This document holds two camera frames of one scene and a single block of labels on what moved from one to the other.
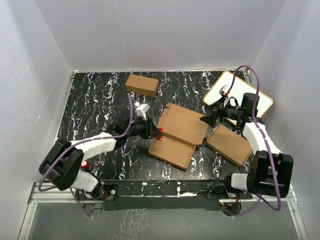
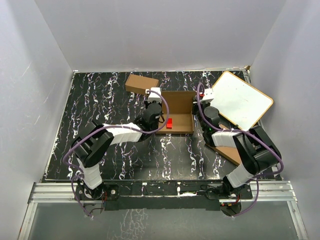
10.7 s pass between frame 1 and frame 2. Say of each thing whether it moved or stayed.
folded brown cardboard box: stayed
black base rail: stayed
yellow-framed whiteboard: stayed
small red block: moved
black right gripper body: moved
